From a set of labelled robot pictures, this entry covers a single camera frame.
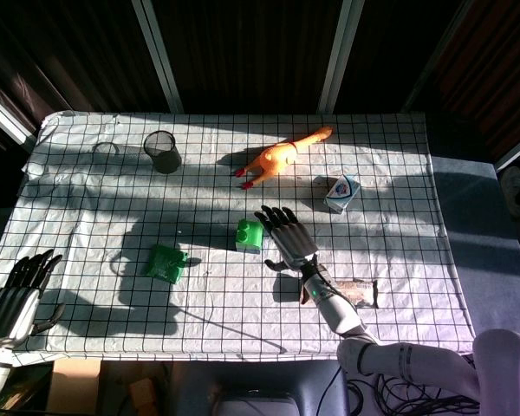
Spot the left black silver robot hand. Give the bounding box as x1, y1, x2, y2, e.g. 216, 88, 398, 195
0, 249, 67, 348

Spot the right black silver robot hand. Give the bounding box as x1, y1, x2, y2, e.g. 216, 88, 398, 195
254, 205, 321, 273

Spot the green toy block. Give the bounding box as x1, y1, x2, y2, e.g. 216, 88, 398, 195
236, 218, 264, 250

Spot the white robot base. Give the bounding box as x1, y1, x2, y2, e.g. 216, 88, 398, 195
211, 388, 305, 416

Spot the white blue carton box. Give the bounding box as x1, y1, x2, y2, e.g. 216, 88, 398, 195
322, 173, 361, 215

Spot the brown paper bag package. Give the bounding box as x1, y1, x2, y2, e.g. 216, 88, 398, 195
298, 279, 380, 309

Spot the orange rubber chicken toy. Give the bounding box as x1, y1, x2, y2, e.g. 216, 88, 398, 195
234, 126, 334, 191

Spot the white black-checked tablecloth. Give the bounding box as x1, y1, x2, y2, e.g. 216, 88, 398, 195
0, 110, 478, 363

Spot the cardboard box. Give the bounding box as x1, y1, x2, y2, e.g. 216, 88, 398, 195
46, 359, 101, 416

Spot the green foil packet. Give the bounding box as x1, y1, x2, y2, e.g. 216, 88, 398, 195
145, 244, 189, 283

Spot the black mesh pen cup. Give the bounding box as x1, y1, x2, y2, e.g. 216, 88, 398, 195
142, 131, 183, 175

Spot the black cable bundle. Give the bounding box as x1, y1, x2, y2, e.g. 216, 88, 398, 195
319, 362, 482, 416

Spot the white window frame bar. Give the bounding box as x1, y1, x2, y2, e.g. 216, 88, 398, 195
316, 0, 366, 114
493, 128, 520, 171
0, 85, 36, 149
131, 0, 185, 114

